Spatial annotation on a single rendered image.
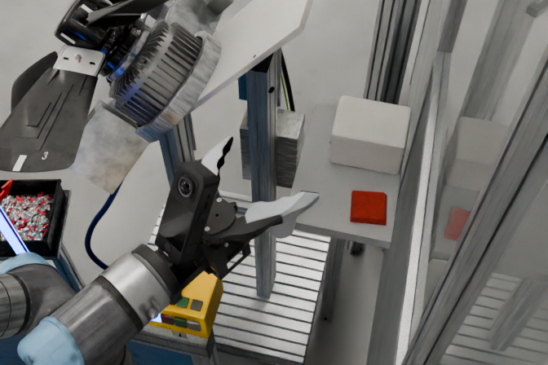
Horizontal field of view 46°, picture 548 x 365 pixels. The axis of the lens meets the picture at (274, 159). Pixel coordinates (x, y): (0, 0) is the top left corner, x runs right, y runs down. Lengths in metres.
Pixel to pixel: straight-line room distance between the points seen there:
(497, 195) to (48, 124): 0.88
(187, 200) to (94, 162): 0.74
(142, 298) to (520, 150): 0.40
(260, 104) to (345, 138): 0.21
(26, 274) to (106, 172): 0.62
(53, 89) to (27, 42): 1.96
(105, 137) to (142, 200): 1.16
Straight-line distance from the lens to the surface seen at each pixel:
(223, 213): 0.74
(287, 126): 1.63
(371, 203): 1.46
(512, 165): 0.56
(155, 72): 1.32
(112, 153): 1.42
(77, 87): 1.30
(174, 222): 0.72
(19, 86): 1.63
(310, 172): 1.52
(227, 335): 2.17
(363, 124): 1.48
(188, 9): 1.52
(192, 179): 0.68
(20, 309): 0.82
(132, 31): 1.36
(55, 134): 1.24
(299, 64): 2.96
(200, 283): 1.14
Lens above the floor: 2.10
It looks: 53 degrees down
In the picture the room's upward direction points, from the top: straight up
